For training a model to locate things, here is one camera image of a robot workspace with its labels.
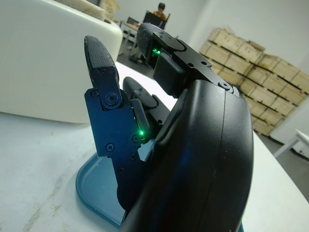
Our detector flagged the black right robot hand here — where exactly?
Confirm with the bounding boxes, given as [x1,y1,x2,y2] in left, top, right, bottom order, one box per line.
[83,23,254,232]

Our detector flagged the blue plastic tray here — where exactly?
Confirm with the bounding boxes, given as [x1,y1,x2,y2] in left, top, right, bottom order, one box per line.
[75,140,246,232]

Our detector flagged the cream two-slot toaster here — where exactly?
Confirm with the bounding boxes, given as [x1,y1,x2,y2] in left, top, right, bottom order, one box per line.
[0,0,123,125]

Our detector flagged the white side table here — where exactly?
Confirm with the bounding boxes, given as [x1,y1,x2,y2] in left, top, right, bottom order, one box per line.
[274,129,309,159]

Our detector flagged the wooden shipping crates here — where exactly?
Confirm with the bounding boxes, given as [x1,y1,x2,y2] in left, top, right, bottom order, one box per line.
[199,28,309,137]

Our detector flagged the long workbench with clutter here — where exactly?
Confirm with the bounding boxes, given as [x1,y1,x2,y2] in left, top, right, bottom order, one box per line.
[117,20,150,65]

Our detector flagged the person in orange top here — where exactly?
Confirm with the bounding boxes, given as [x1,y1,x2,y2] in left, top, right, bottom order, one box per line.
[154,2,169,22]

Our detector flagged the brown cardboard box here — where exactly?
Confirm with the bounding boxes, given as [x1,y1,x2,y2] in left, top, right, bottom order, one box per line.
[104,0,121,19]

